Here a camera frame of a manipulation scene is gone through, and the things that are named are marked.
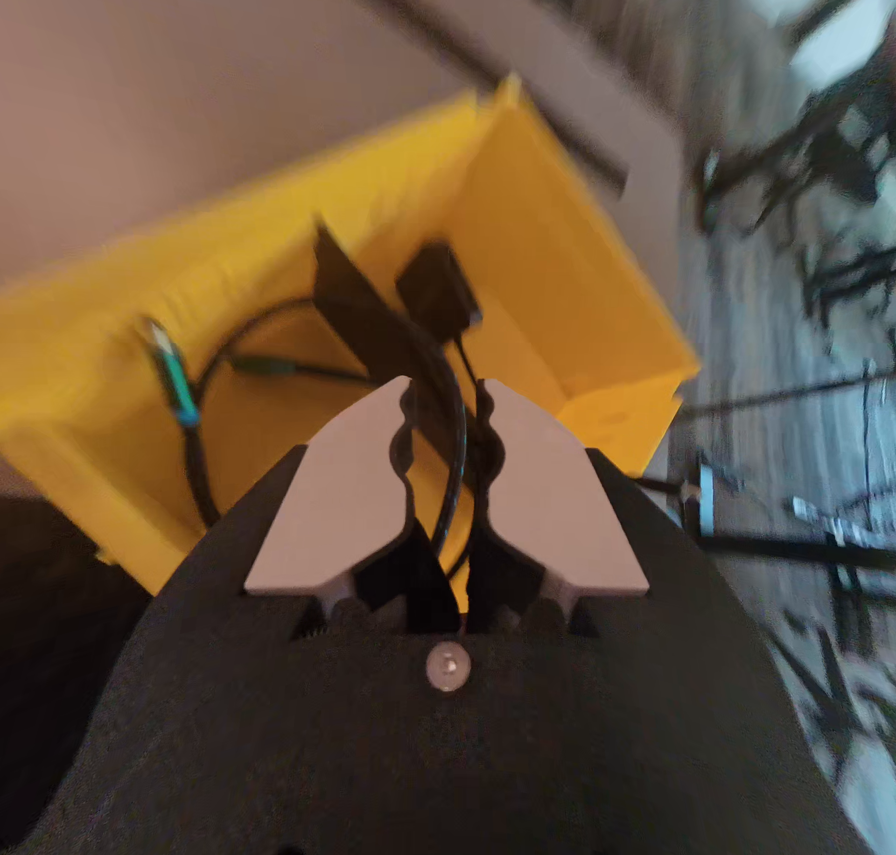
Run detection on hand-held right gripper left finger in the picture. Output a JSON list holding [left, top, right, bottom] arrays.
[[242, 375, 415, 602]]

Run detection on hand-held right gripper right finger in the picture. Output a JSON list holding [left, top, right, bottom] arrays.
[[478, 378, 652, 602]]

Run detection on black hdmi switch box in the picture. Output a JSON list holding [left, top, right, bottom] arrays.
[[311, 221, 484, 464]]

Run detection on braided hdmi cable green plugs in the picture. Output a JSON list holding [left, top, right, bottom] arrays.
[[136, 295, 470, 576]]

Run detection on yellow plastic bin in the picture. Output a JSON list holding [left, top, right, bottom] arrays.
[[0, 74, 702, 596]]

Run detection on black office chair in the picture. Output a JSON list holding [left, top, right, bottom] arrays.
[[696, 64, 896, 240]]

